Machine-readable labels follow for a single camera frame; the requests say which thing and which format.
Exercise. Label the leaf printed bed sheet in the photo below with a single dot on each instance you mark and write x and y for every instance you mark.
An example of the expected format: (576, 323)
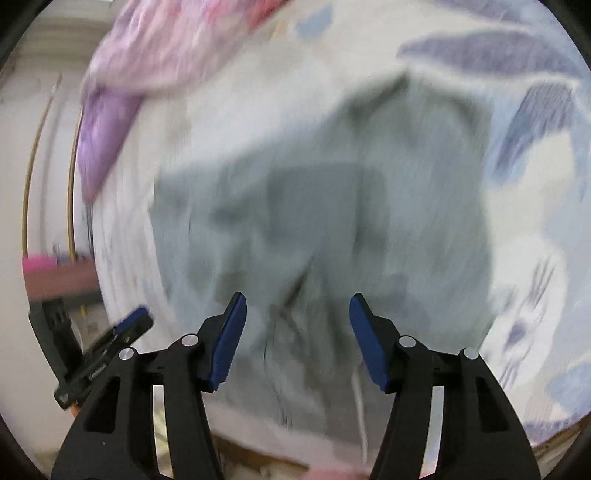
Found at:
(221, 115)

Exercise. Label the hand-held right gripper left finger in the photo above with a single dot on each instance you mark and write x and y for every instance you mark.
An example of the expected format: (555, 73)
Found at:
(226, 346)

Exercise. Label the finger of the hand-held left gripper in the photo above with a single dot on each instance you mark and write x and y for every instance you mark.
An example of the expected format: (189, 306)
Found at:
(134, 318)
(51, 332)

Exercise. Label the brown board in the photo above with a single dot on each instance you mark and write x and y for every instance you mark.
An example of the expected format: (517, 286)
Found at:
(60, 284)

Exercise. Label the purple floral quilt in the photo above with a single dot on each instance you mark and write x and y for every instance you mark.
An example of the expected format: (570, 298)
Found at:
(138, 55)

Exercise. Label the pink object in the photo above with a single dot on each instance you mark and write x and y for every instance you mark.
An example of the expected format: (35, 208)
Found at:
(39, 264)

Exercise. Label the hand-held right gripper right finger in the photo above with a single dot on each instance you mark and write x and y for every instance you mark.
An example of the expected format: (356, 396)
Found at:
(369, 346)

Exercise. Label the grey zip hoodie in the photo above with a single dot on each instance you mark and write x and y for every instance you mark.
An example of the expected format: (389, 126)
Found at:
(323, 221)

